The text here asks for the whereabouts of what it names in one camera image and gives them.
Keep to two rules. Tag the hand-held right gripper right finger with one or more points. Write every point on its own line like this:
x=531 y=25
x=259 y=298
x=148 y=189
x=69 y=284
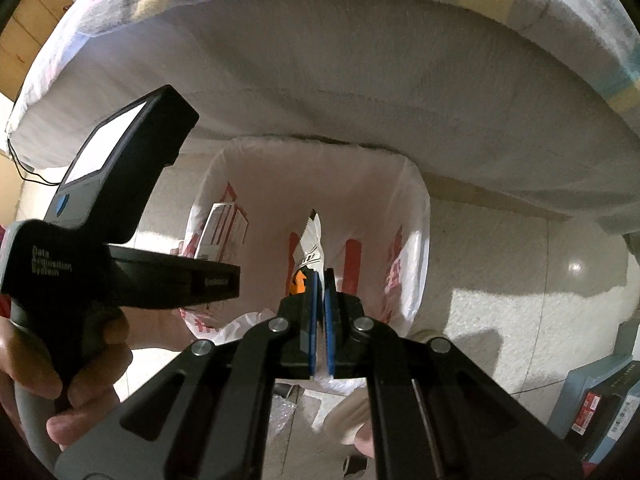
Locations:
x=329 y=330

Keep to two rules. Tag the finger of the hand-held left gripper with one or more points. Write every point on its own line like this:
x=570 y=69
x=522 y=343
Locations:
x=200 y=282

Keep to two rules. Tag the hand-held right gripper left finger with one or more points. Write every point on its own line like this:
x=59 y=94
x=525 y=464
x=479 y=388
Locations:
x=312 y=327

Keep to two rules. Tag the white and red carton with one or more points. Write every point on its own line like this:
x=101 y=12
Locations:
x=220 y=230

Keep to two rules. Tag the silver foil wrapper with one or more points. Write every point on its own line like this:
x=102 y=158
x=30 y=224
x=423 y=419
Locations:
x=311 y=240

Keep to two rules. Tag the white plastic bag red print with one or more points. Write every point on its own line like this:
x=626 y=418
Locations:
x=360 y=200

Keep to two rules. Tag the person's left hand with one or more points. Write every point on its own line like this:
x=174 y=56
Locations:
x=100 y=370

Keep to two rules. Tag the bubble wrap sheet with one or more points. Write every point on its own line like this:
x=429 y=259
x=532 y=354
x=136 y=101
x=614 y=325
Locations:
x=281 y=417

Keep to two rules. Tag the person's foot in beige sandal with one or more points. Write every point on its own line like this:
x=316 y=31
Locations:
x=361 y=440

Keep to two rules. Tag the light wooden wardrobe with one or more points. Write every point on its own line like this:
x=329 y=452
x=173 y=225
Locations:
x=30 y=25

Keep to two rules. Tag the blue-grey cardboard box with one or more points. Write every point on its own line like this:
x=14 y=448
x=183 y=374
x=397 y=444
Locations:
x=585 y=375

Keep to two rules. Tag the black box with red label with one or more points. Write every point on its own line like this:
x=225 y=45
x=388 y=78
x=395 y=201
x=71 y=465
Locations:
x=607 y=417

